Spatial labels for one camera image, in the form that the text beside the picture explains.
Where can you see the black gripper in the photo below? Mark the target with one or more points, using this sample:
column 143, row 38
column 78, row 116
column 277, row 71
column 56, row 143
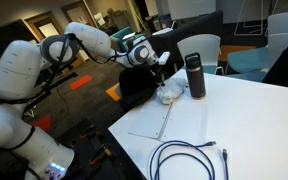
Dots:
column 155, row 70

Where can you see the white cloth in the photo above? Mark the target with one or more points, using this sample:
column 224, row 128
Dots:
column 170, row 91

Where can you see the dark maroon insulated bottle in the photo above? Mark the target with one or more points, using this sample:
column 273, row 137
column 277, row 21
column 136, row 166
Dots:
column 195, row 83

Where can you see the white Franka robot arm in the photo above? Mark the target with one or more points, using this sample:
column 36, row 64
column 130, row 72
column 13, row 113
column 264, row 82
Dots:
column 14, row 73

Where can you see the large black open backpack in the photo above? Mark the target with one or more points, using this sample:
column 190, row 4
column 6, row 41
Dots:
column 134, row 90

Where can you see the white chair teal seat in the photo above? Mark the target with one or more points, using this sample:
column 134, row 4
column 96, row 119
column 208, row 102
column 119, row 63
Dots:
column 247, row 76
column 285, row 23
column 207, row 46

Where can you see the teal armchair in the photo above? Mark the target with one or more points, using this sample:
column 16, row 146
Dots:
column 124, row 33

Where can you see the dark grey sofa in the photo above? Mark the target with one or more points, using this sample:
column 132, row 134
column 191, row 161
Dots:
column 197, row 30

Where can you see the white whiteboard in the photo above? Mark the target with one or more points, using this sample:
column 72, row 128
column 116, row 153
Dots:
column 190, row 9

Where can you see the black metal stand bar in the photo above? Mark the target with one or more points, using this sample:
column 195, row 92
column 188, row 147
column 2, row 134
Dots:
column 60, row 81

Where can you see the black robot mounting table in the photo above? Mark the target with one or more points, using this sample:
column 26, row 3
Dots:
column 84, row 150

